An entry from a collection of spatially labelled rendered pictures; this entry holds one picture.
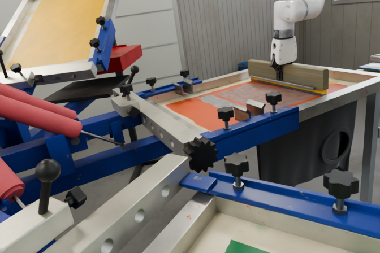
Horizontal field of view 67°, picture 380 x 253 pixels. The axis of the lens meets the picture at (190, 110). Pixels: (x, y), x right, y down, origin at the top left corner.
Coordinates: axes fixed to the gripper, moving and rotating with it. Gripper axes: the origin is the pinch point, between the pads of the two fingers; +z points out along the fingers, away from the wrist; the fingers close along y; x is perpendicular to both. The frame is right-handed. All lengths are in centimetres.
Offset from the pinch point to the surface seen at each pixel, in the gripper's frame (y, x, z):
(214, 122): -41.1, -11.0, 4.2
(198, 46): 120, 285, 46
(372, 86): 10.9, -29.9, 0.7
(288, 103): -12.8, -15.6, 4.2
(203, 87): -23.7, 24.9, 5.6
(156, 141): -59, -3, 8
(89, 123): -77, -2, -4
